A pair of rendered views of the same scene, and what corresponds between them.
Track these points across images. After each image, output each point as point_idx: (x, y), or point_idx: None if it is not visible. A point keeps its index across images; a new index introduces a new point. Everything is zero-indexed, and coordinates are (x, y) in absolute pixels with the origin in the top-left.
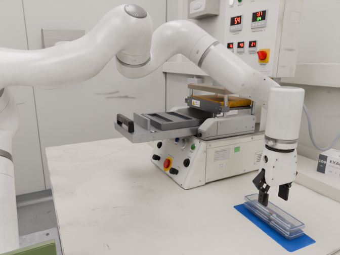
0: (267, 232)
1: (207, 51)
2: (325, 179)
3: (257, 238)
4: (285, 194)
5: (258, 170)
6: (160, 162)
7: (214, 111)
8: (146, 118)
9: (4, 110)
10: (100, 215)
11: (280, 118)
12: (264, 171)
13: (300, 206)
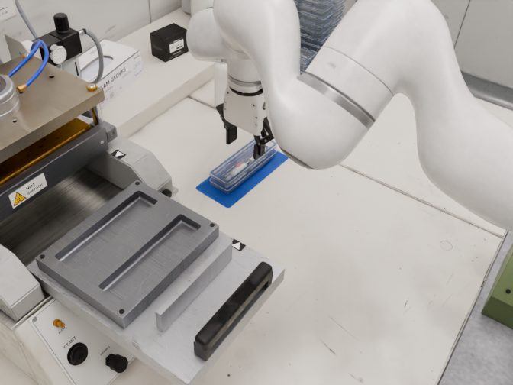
0: (267, 173)
1: None
2: (122, 113)
3: (284, 179)
4: (235, 133)
5: (259, 126)
6: (125, 352)
7: (98, 151)
8: (218, 248)
9: None
10: (366, 357)
11: None
12: (266, 118)
13: (185, 148)
